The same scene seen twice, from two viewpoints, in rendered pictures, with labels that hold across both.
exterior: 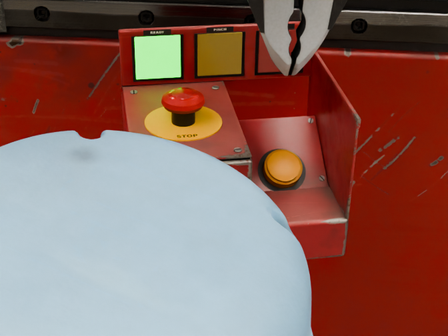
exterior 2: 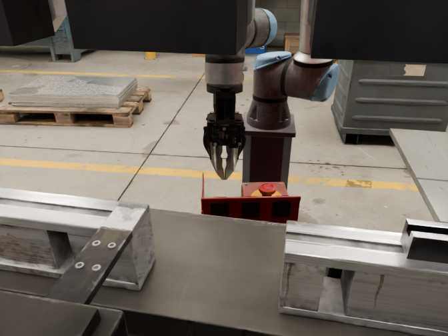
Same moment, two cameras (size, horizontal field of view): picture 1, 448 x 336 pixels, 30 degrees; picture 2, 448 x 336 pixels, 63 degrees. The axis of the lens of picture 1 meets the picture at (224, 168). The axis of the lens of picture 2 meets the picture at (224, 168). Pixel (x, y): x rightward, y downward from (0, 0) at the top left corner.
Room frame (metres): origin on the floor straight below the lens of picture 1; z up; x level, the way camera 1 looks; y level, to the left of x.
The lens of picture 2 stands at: (1.39, 0.03, 1.24)
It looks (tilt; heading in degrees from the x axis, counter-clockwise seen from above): 29 degrees down; 188
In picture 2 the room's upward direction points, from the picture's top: straight up
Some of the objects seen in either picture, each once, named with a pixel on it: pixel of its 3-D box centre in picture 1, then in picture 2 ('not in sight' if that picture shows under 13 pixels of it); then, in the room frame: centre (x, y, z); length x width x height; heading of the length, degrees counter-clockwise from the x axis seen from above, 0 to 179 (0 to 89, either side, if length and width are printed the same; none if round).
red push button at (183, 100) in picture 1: (183, 111); (267, 193); (0.69, 0.04, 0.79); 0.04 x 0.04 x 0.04
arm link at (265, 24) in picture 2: not in sight; (245, 28); (0.59, -0.03, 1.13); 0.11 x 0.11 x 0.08; 64
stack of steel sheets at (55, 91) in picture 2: not in sight; (78, 91); (-1.83, -1.82, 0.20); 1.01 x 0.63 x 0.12; 94
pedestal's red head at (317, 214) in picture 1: (231, 142); (246, 211); (0.71, -0.01, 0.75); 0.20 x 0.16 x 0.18; 100
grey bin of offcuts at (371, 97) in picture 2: not in sight; (389, 91); (-1.66, 0.98, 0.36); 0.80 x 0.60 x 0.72; 91
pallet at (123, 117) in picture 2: not in sight; (81, 104); (-1.83, -1.82, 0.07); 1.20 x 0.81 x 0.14; 94
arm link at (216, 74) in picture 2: not in sight; (226, 73); (0.69, -0.06, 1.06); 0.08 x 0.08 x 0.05
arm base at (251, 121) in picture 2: not in sight; (269, 107); (0.20, 0.03, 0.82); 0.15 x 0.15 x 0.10
